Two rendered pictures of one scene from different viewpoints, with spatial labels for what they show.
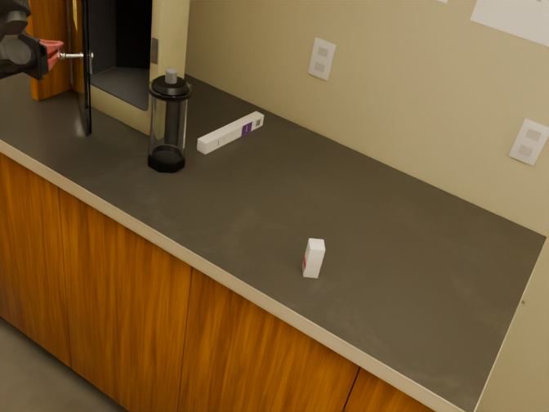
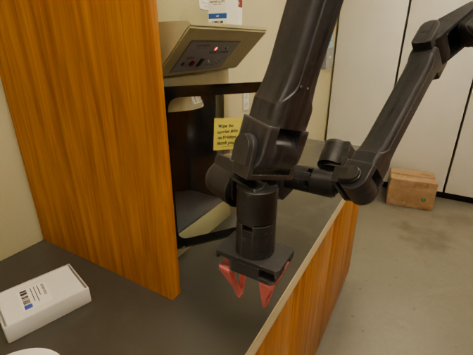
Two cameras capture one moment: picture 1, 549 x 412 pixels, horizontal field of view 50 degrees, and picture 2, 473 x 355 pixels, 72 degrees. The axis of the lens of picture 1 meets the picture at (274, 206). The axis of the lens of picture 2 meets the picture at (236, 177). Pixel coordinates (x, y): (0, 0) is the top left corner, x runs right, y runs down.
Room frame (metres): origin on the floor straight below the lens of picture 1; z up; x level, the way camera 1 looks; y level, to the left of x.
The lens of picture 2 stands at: (1.33, 1.32, 1.47)
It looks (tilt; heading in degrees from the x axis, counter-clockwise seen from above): 23 degrees down; 274
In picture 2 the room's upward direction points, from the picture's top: straight up
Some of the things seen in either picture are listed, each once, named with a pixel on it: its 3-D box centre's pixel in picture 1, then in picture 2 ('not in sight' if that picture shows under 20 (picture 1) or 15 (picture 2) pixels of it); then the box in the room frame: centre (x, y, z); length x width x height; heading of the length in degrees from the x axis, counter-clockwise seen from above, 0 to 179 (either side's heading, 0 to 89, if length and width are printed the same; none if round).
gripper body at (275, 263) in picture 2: not in sight; (255, 237); (1.33, 0.92, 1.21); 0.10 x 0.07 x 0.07; 154
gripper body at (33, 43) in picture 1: (22, 58); (296, 177); (1.24, 0.64, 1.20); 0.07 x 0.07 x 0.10; 63
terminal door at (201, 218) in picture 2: (77, 41); (224, 167); (1.41, 0.58, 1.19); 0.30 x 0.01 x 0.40; 28
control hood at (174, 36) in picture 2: not in sight; (213, 49); (1.44, 0.54, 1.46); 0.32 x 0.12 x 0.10; 64
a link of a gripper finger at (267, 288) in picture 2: not in sight; (259, 279); (1.32, 0.92, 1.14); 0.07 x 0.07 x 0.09; 64
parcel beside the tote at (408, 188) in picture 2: not in sight; (410, 188); (-0.17, -1.72, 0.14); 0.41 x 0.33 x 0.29; 161
